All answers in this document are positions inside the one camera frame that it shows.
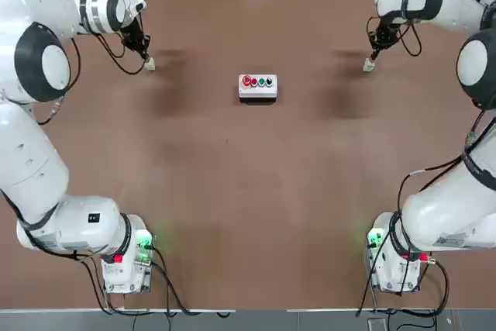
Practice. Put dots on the white multi-button control box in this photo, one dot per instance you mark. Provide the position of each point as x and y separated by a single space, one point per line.
258 88

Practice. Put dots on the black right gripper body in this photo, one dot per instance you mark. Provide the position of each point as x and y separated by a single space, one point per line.
384 34

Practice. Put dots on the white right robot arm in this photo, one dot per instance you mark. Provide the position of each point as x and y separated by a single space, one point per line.
445 214

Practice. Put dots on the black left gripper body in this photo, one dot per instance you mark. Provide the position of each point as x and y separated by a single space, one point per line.
133 34

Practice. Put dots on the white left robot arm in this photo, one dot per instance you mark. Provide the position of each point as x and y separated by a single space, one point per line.
38 172

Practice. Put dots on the small grey floor box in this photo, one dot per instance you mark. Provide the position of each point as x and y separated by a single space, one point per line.
376 324

